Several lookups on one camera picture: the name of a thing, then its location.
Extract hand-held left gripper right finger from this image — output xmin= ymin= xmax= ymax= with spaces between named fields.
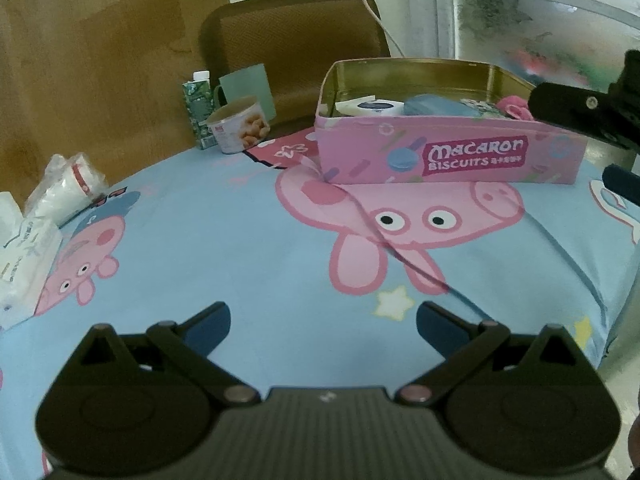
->
xmin=397 ymin=301 xmax=596 ymax=404

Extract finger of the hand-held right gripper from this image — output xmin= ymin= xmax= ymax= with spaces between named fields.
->
xmin=602 ymin=164 xmax=640 ymax=207
xmin=528 ymin=81 xmax=640 ymax=150

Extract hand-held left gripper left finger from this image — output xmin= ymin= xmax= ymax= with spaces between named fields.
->
xmin=75 ymin=302 xmax=262 ymax=407

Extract pink soft cloth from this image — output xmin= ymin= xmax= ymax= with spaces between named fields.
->
xmin=495 ymin=94 xmax=535 ymax=121

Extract patterned soft pouch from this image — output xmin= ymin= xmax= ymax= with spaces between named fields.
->
xmin=460 ymin=97 xmax=502 ymax=119

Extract blue soft pack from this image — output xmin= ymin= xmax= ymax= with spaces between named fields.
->
xmin=403 ymin=92 xmax=482 ymax=117

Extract pink biscuit tin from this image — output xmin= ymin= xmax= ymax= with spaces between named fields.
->
xmin=314 ymin=58 xmax=587 ymax=187

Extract white wet wipes packet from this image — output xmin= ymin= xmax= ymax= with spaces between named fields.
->
xmin=334 ymin=97 xmax=407 ymax=117

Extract printed cartoon blanket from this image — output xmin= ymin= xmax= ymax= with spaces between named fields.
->
xmin=0 ymin=127 xmax=640 ymax=480

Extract frosted window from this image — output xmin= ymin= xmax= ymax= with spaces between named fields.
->
xmin=434 ymin=0 xmax=640 ymax=92

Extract white tissue pack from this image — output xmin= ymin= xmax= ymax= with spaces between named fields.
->
xmin=0 ymin=191 xmax=65 ymax=331

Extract bagged white paper cups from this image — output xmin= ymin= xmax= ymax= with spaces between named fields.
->
xmin=22 ymin=152 xmax=111 ymax=226

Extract round snack tub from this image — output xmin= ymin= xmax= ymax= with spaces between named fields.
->
xmin=206 ymin=96 xmax=272 ymax=155

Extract green drink carton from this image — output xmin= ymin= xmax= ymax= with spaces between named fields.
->
xmin=181 ymin=71 xmax=217 ymax=151

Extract pale green cup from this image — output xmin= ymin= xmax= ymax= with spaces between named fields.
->
xmin=214 ymin=63 xmax=277 ymax=123

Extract wooden headboard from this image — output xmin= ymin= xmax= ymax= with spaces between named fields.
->
xmin=0 ymin=0 xmax=232 ymax=206

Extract brown chair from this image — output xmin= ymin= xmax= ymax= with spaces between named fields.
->
xmin=199 ymin=0 xmax=392 ymax=128

